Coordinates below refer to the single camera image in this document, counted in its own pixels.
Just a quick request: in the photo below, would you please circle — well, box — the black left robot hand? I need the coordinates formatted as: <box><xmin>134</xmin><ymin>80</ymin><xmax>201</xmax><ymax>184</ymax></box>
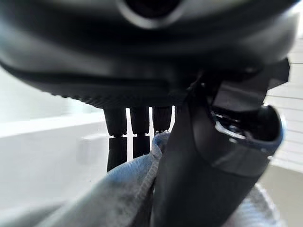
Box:
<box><xmin>0</xmin><ymin>0</ymin><xmax>303</xmax><ymax>227</ymax></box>

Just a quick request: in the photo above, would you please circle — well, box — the grey blue garment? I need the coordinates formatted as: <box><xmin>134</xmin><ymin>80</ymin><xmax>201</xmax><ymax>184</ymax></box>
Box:
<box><xmin>0</xmin><ymin>132</ymin><xmax>287</xmax><ymax>227</ymax></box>

